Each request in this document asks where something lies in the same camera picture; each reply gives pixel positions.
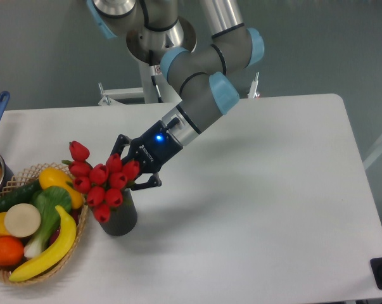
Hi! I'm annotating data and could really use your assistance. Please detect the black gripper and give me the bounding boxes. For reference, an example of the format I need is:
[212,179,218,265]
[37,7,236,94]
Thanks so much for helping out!
[110,120,183,191]

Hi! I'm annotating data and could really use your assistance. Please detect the red tulip bouquet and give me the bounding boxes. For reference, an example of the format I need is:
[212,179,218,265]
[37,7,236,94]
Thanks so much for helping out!
[63,141,140,224]

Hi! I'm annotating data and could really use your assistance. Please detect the dark grey ribbed vase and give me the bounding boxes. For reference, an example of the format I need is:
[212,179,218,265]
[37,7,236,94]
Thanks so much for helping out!
[100,189,137,236]

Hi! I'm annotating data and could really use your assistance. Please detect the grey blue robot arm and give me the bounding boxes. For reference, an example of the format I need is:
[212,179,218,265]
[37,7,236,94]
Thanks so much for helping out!
[87,1,265,190]

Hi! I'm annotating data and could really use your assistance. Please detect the green bok choy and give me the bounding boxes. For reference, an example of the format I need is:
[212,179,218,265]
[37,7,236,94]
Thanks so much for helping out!
[24,186,72,260]

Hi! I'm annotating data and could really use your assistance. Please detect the yellow banana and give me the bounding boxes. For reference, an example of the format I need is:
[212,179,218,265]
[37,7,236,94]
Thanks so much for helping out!
[8,205,77,282]

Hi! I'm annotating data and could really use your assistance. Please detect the green cucumber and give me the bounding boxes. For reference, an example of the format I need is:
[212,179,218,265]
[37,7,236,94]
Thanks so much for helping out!
[0,179,42,213]

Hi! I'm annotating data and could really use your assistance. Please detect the beige round potato slice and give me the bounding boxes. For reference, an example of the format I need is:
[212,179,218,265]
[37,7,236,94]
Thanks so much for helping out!
[4,203,41,238]

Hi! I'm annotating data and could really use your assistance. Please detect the orange fruit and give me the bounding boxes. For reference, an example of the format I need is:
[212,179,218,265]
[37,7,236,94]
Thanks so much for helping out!
[0,236,24,267]

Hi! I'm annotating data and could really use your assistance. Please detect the woven wicker basket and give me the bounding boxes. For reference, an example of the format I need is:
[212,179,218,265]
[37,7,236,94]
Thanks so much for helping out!
[0,163,89,286]

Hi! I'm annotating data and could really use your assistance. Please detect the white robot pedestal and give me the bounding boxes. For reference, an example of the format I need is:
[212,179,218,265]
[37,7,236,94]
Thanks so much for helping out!
[98,60,181,106]

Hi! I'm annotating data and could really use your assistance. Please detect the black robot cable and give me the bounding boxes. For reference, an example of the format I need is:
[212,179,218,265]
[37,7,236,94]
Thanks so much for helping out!
[148,49,164,103]

